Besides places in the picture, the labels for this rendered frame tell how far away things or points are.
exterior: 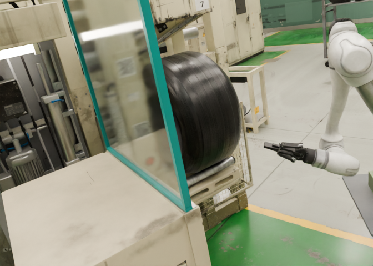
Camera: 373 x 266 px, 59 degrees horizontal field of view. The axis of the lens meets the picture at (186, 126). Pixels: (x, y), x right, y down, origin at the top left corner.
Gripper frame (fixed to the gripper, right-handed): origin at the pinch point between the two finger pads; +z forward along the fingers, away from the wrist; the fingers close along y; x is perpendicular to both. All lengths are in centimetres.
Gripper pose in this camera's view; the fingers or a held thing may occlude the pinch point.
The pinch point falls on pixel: (271, 146)
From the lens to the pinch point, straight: 164.8
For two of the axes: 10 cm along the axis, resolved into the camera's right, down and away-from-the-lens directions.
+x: 2.4, -6.8, 7.0
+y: -1.1, 6.9, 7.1
